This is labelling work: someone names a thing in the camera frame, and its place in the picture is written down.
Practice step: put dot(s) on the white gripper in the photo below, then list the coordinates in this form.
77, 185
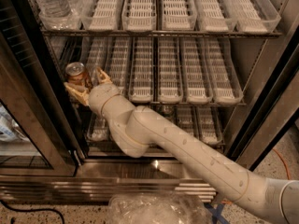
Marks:
99, 98

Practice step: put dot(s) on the orange can shelf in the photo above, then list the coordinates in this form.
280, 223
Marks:
77, 76

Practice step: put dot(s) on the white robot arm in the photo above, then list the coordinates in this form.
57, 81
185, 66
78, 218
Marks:
134, 128

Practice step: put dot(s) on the glass fridge door left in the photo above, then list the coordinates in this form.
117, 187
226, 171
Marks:
33, 94

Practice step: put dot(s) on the stainless steel fridge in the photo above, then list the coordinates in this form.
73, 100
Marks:
267, 74

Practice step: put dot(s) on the clear plastic bag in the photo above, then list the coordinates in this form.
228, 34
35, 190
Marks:
166, 208

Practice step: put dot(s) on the blue tape cross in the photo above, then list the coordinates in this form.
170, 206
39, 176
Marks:
217, 217

